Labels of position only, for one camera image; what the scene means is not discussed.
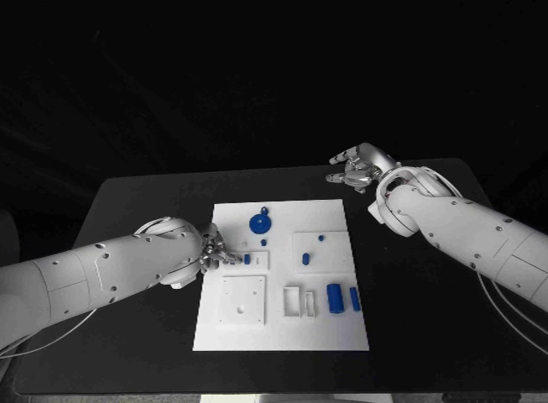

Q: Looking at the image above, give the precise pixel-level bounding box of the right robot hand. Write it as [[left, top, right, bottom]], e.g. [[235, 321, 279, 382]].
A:
[[324, 142, 401, 195]]

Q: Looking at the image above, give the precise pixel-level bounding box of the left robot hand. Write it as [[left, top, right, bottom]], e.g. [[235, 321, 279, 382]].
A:
[[199, 222, 240, 274]]

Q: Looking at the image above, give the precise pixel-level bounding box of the white task board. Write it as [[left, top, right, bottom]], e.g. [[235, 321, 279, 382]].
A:
[[191, 198, 370, 353]]

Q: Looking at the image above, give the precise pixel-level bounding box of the blue gear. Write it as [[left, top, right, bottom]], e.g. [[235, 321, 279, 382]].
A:
[[248, 206, 274, 235]]

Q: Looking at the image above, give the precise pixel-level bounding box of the thick blue cylinder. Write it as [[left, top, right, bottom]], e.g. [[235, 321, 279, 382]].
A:
[[326, 283, 346, 315]]

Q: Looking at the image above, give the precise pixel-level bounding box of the white cable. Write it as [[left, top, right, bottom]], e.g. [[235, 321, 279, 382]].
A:
[[0, 308, 98, 363], [488, 279, 548, 335], [476, 272, 548, 363], [419, 165, 464, 199]]

